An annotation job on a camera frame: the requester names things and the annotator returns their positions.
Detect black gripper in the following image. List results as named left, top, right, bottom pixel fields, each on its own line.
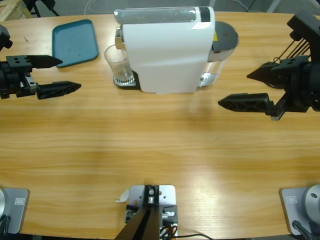
left=0, top=54, right=82, bottom=100
left=217, top=55, right=320, bottom=122

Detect clear drinking glass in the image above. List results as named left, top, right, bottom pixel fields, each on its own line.
left=104, top=44, right=135, bottom=82

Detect white capsule coffee machine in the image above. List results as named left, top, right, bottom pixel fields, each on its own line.
left=113, top=6, right=216, bottom=95

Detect black capsule stand with rods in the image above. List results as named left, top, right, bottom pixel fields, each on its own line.
left=259, top=37, right=312, bottom=89

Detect teal plastic tray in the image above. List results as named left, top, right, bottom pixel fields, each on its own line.
left=51, top=19, right=100, bottom=69

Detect black stand legs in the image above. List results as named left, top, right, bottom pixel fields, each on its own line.
left=23, top=0, right=61, bottom=18

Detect metal grate drip tray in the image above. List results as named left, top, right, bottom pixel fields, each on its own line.
left=113, top=71, right=140, bottom=90

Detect wooden crate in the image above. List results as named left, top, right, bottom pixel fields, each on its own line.
left=0, top=0, right=31, bottom=23

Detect grey metal leg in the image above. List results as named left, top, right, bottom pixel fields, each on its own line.
left=266, top=0, right=281, bottom=13

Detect white mounting block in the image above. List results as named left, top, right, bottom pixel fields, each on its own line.
left=124, top=184, right=179, bottom=240

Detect white paper tag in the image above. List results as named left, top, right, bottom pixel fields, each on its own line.
left=114, top=188, right=130, bottom=203

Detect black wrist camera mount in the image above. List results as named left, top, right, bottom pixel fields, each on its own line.
left=0, top=24, right=13, bottom=53
left=286, top=9, right=320, bottom=62

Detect white floor cable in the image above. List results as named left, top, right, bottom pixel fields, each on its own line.
left=83, top=0, right=101, bottom=15
left=234, top=0, right=251, bottom=12

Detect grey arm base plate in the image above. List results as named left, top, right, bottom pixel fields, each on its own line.
left=279, top=184, right=320, bottom=236
left=0, top=187, right=30, bottom=235

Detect black base cable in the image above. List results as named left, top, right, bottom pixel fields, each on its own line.
left=291, top=219, right=315, bottom=240
left=0, top=215, right=12, bottom=235

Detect thin black cable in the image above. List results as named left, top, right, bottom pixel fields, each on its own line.
left=174, top=233, right=213, bottom=240

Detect orange wires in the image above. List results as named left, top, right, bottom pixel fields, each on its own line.
left=160, top=223, right=179, bottom=238

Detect dark camera post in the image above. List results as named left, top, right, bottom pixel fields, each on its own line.
left=115, top=184, right=161, bottom=240

